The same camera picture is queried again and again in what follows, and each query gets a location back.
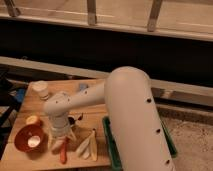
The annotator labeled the blue chair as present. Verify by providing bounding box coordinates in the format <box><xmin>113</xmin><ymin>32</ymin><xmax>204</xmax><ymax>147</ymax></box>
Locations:
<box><xmin>0</xmin><ymin>78</ymin><xmax>27</xmax><ymax>159</ymax></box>

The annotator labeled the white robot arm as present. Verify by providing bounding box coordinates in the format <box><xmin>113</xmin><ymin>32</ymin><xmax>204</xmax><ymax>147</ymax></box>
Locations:
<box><xmin>44</xmin><ymin>67</ymin><xmax>176</xmax><ymax>171</ymax></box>

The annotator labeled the orange bowl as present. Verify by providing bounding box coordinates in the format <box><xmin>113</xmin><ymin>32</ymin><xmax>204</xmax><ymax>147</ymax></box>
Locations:
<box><xmin>14</xmin><ymin>124</ymin><xmax>44</xmax><ymax>152</ymax></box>

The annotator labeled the orange-yellow apple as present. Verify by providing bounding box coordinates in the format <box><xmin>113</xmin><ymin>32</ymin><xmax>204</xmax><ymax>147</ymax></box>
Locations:
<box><xmin>26</xmin><ymin>115</ymin><xmax>42</xmax><ymax>126</ymax></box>

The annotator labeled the white paper cup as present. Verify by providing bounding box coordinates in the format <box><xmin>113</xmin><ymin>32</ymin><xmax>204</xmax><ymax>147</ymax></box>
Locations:
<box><xmin>32</xmin><ymin>81</ymin><xmax>49</xmax><ymax>100</ymax></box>

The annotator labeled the white ball in bowl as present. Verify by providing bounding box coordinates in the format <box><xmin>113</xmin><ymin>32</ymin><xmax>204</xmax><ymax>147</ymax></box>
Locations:
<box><xmin>28</xmin><ymin>136</ymin><xmax>41</xmax><ymax>148</ymax></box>

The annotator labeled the small metal cup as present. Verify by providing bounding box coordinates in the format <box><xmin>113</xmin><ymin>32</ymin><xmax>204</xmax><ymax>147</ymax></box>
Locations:
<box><xmin>68</xmin><ymin>116</ymin><xmax>77</xmax><ymax>126</ymax></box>

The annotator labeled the wooden railing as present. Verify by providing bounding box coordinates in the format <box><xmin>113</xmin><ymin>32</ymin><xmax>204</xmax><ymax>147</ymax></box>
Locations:
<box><xmin>0</xmin><ymin>0</ymin><xmax>213</xmax><ymax>42</ymax></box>

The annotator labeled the blue sponge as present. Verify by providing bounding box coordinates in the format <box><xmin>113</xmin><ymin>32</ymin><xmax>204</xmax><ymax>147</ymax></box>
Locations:
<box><xmin>79</xmin><ymin>83</ymin><xmax>88</xmax><ymax>91</ymax></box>

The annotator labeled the green plastic tray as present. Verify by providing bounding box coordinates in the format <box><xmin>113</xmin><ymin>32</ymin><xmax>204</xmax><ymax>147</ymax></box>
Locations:
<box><xmin>102</xmin><ymin>116</ymin><xmax>178</xmax><ymax>171</ymax></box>

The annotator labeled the peeled banana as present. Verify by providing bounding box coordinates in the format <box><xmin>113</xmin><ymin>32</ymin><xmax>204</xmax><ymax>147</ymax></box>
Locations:
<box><xmin>76</xmin><ymin>129</ymin><xmax>98</xmax><ymax>161</ymax></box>

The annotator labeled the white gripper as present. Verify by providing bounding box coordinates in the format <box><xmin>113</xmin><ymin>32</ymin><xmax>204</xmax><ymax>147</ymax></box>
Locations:
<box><xmin>49</xmin><ymin>115</ymin><xmax>77</xmax><ymax>152</ymax></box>

